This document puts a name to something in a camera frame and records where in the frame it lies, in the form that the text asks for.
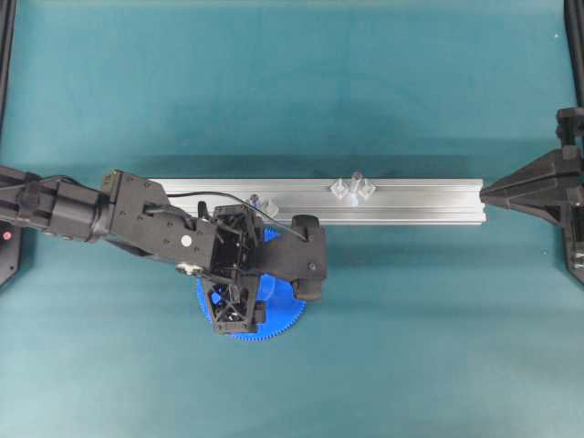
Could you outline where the black working gripper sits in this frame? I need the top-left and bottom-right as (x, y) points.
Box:
(180, 203), (266, 335)

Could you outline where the idle gripper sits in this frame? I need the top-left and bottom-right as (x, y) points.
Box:
(481, 107), (583, 281)

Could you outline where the black working robot arm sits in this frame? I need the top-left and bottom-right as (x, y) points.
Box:
(1, 107), (583, 335)

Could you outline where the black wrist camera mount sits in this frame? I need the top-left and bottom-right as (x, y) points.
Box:
(253, 214), (328, 301)

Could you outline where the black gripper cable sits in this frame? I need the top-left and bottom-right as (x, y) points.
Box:
(163, 191), (308, 242)

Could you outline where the steel shaft with bracket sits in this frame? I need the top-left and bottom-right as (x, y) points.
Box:
(329, 172), (377, 206)
(246, 193), (279, 219)

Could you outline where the aluminium extrusion rail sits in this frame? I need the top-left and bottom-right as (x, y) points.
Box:
(156, 178), (486, 225)

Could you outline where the black base plate left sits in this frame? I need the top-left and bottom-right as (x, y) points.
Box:
(0, 222), (23, 287)

